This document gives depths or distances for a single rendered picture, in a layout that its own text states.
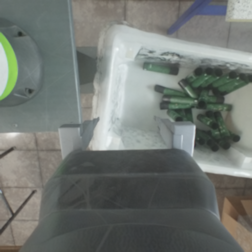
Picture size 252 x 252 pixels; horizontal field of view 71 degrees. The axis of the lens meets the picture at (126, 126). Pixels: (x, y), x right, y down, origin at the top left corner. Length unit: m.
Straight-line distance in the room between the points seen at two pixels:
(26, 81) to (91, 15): 1.02
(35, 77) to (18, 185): 1.47
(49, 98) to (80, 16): 1.01
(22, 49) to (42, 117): 0.12
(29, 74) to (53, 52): 0.06
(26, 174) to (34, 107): 1.32
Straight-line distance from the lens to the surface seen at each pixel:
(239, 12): 0.60
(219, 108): 0.90
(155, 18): 1.32
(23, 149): 1.58
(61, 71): 0.36
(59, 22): 0.37
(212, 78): 0.76
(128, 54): 0.59
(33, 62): 0.35
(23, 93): 0.37
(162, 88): 0.80
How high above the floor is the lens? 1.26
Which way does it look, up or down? 73 degrees down
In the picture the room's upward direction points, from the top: 179 degrees clockwise
